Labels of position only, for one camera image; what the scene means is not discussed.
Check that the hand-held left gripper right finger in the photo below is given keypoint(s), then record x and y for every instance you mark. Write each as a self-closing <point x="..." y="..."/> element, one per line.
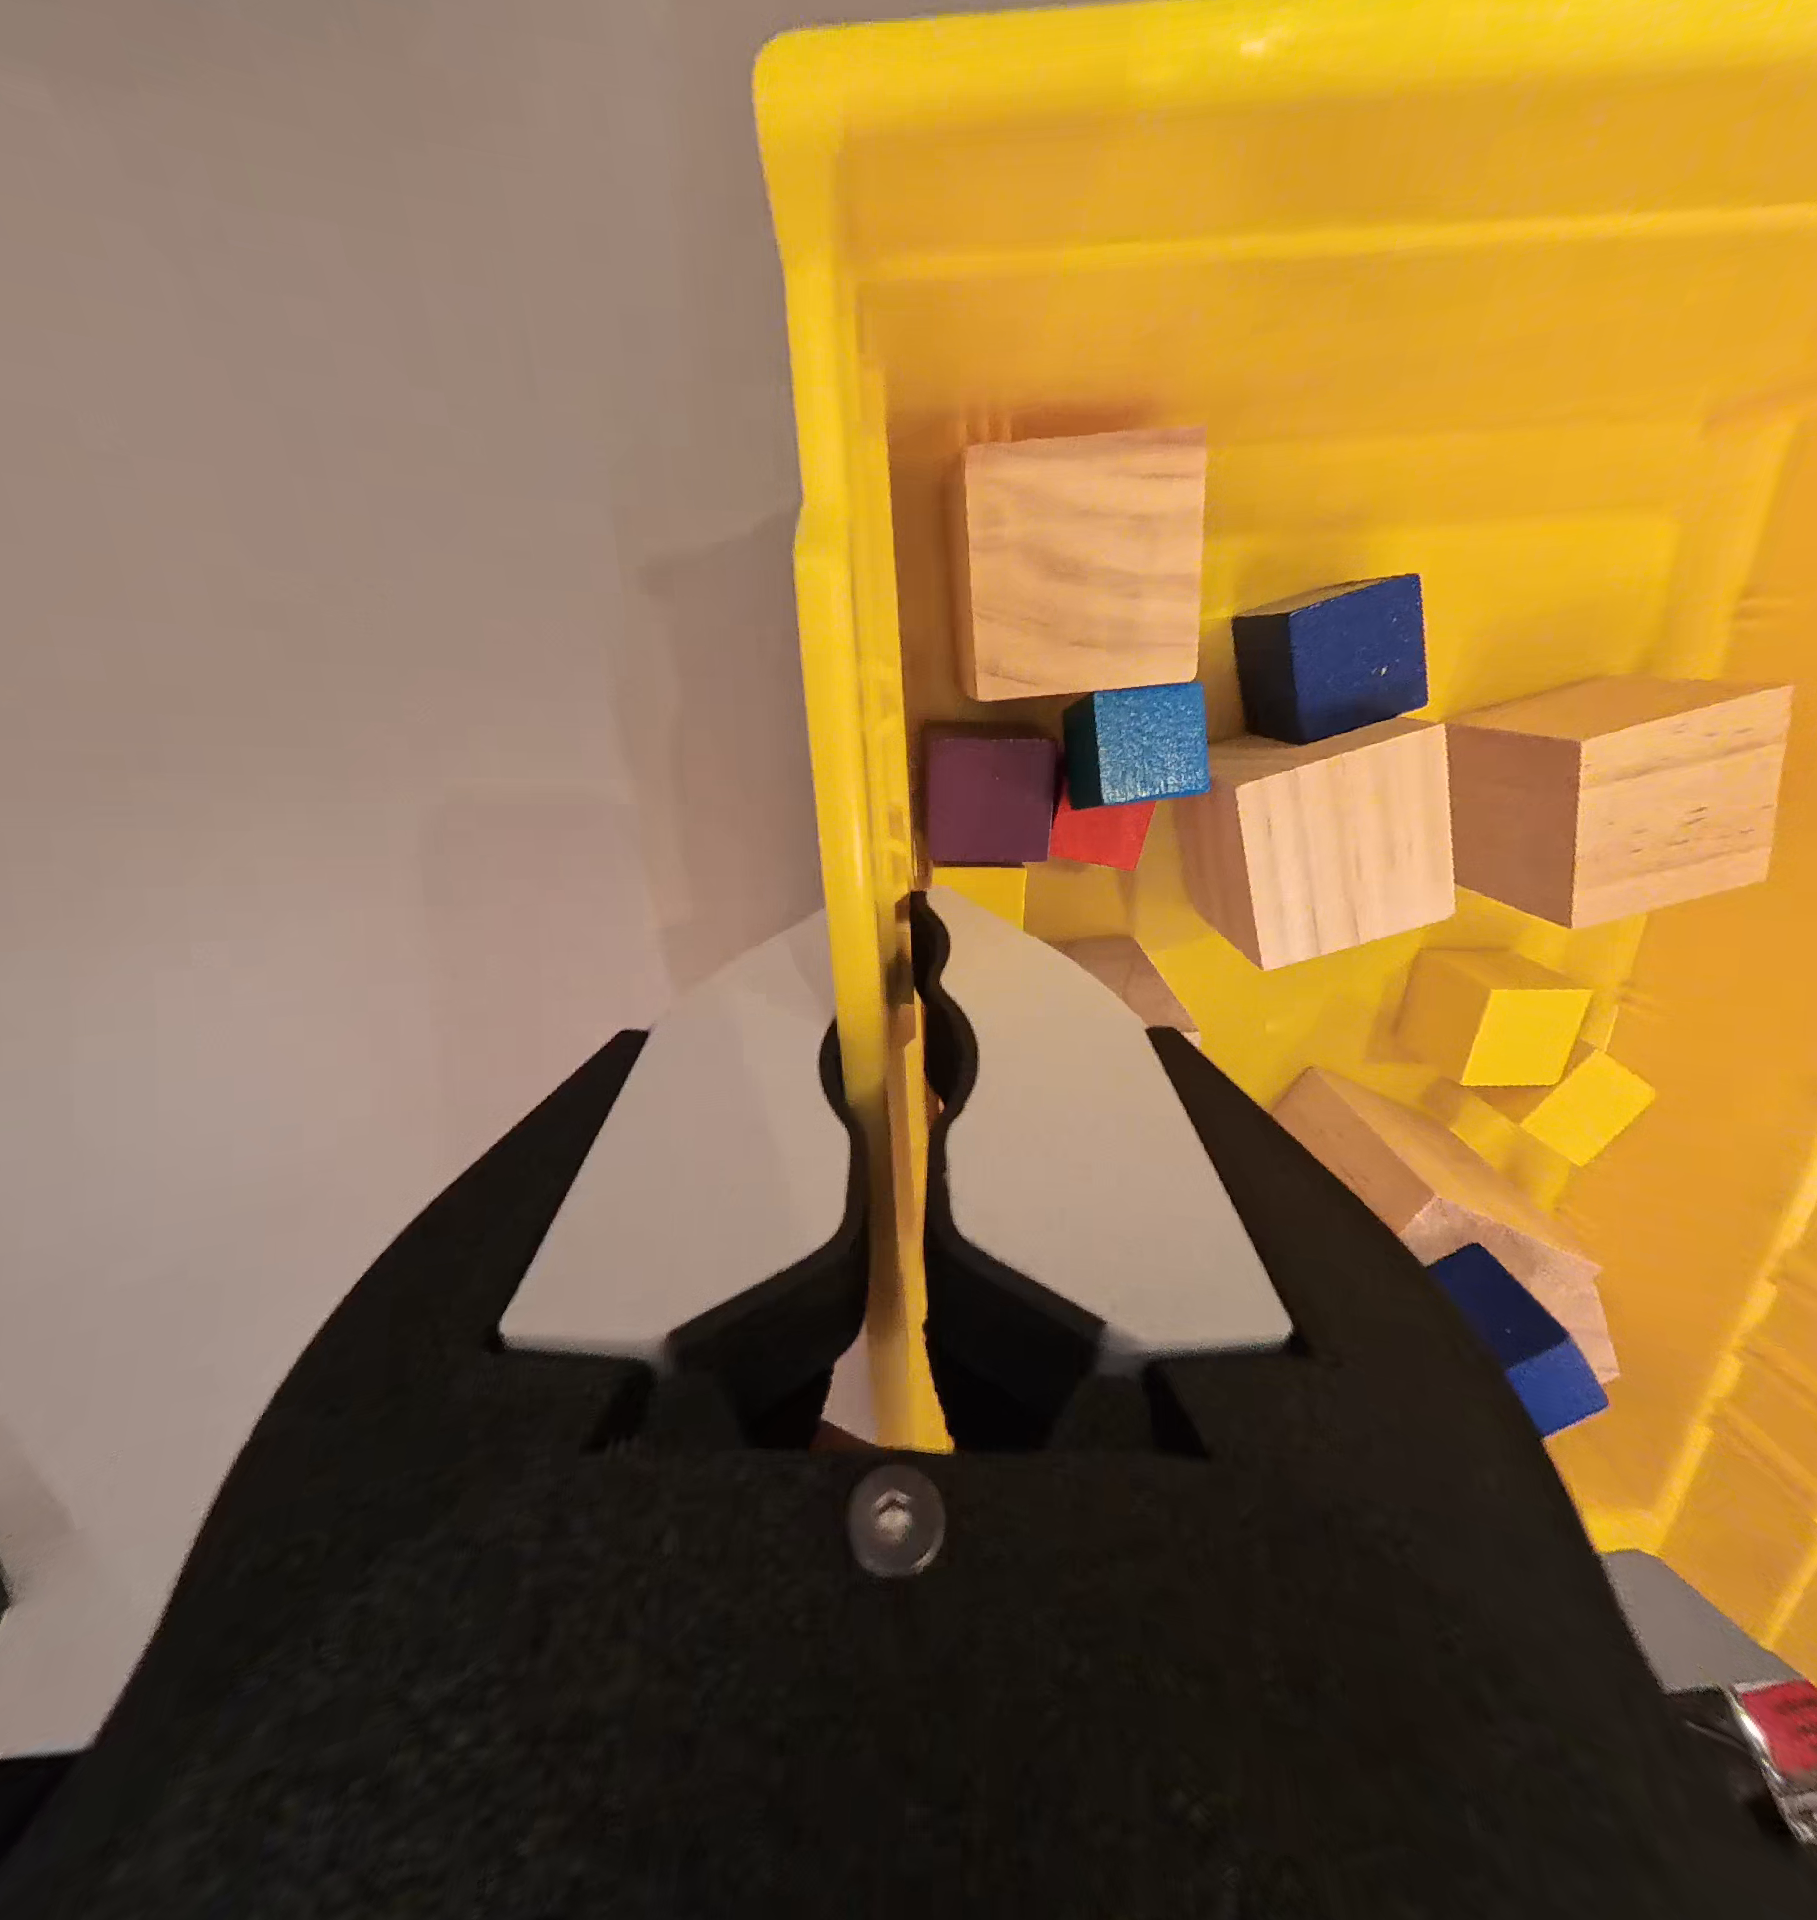
<point x="1104" y="1186"/>

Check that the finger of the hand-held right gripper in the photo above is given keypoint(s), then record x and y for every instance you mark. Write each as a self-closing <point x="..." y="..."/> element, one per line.
<point x="1689" y="1628"/>

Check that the yellow plastic bin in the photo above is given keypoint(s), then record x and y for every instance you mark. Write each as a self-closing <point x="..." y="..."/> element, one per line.
<point x="1374" y="271"/>

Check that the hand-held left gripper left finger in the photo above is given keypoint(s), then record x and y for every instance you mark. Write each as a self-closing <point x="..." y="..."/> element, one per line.
<point x="668" y="1201"/>

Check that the pile of wooden cubes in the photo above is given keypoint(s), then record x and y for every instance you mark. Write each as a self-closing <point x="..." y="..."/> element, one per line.
<point x="1330" y="841"/>

